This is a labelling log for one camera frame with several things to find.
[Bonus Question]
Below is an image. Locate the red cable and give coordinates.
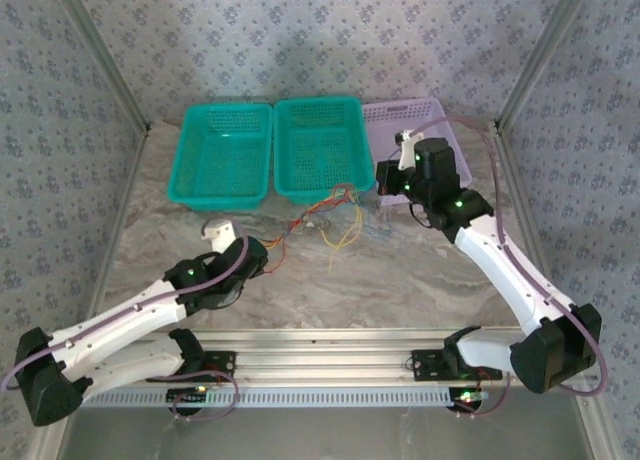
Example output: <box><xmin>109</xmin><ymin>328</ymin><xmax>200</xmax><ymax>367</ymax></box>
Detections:
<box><xmin>259</xmin><ymin>182</ymin><xmax>359</xmax><ymax>246</ymax></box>
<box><xmin>267</xmin><ymin>182</ymin><xmax>359</xmax><ymax>276</ymax></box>

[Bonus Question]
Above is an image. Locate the yellow cable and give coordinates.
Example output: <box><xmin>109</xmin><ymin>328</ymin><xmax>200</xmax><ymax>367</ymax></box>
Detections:
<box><xmin>319</xmin><ymin>194</ymin><xmax>359</xmax><ymax>249</ymax></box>
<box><xmin>327</xmin><ymin>189</ymin><xmax>365</xmax><ymax>274</ymax></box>

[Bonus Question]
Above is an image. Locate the lilac plastic basket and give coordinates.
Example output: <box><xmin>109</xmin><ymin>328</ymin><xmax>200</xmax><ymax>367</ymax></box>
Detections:
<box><xmin>360</xmin><ymin>97</ymin><xmax>474</xmax><ymax>209</ymax></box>

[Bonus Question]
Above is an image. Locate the teal plastic basket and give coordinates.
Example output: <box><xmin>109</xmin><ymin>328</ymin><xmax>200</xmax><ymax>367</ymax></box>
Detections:
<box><xmin>167</xmin><ymin>103</ymin><xmax>275</xmax><ymax>212</ymax></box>
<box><xmin>273</xmin><ymin>97</ymin><xmax>377</xmax><ymax>206</ymax></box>

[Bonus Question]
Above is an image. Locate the left black controller board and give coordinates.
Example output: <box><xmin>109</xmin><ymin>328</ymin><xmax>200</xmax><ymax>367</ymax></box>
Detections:
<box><xmin>166</xmin><ymin>386</ymin><xmax>210</xmax><ymax>414</ymax></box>

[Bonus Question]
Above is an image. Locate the black controller board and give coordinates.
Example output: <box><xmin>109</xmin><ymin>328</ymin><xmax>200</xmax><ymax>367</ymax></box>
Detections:
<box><xmin>166</xmin><ymin>386</ymin><xmax>210</xmax><ymax>414</ymax></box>
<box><xmin>446</xmin><ymin>387</ymin><xmax>489</xmax><ymax>414</ymax></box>

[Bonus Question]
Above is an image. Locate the right black controller board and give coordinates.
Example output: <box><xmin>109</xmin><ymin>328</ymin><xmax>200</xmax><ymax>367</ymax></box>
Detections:
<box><xmin>446</xmin><ymin>387</ymin><xmax>489</xmax><ymax>414</ymax></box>

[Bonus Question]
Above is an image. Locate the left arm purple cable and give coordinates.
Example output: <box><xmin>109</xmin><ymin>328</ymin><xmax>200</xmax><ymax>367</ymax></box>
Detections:
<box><xmin>2</xmin><ymin>233</ymin><xmax>250</xmax><ymax>394</ymax></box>

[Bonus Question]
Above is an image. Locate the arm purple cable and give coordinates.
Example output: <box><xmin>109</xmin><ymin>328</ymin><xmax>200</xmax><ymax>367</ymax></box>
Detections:
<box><xmin>410</xmin><ymin>115</ymin><xmax>610</xmax><ymax>396</ymax></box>
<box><xmin>2</xmin><ymin>233</ymin><xmax>250</xmax><ymax>394</ymax></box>

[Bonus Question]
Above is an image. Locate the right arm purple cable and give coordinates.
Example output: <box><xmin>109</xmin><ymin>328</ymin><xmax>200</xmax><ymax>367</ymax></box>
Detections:
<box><xmin>410</xmin><ymin>115</ymin><xmax>610</xmax><ymax>396</ymax></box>

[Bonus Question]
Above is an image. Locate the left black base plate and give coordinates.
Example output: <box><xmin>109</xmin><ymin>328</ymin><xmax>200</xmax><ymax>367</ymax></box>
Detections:
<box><xmin>144</xmin><ymin>348</ymin><xmax>237</xmax><ymax>384</ymax></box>

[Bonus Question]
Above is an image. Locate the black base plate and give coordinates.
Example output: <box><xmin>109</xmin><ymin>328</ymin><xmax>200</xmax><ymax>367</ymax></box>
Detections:
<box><xmin>410</xmin><ymin>348</ymin><xmax>504</xmax><ymax>381</ymax></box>
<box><xmin>144</xmin><ymin>348</ymin><xmax>237</xmax><ymax>384</ymax></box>

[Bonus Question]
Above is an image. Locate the aluminium table edge rail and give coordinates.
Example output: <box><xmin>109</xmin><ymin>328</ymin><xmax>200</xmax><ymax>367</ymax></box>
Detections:
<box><xmin>82</xmin><ymin>127</ymin><xmax>151</xmax><ymax>331</ymax></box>
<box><xmin>494</xmin><ymin>127</ymin><xmax>621</xmax><ymax>460</ymax></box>

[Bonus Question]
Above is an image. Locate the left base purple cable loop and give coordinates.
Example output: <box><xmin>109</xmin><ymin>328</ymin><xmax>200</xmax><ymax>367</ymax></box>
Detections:
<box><xmin>171</xmin><ymin>368</ymin><xmax>242</xmax><ymax>424</ymax></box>

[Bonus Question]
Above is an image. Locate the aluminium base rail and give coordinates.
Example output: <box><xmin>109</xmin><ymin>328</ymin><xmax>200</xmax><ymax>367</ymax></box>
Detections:
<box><xmin>82</xmin><ymin>326</ymin><xmax>601</xmax><ymax>399</ymax></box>

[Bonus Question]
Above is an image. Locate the white slotted cable duct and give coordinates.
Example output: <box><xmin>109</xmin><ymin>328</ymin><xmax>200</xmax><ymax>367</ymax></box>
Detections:
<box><xmin>82</xmin><ymin>389</ymin><xmax>481</xmax><ymax>409</ymax></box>

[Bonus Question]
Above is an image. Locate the aluminium frame post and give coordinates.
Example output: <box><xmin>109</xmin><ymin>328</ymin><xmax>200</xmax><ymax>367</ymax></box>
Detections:
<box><xmin>493</xmin><ymin>0</ymin><xmax>599</xmax><ymax>134</ymax></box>
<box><xmin>47</xmin><ymin>0</ymin><xmax>153</xmax><ymax>134</ymax></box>

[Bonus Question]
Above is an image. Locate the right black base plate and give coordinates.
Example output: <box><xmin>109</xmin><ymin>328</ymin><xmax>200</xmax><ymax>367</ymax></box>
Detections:
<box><xmin>410</xmin><ymin>348</ymin><xmax>504</xmax><ymax>381</ymax></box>

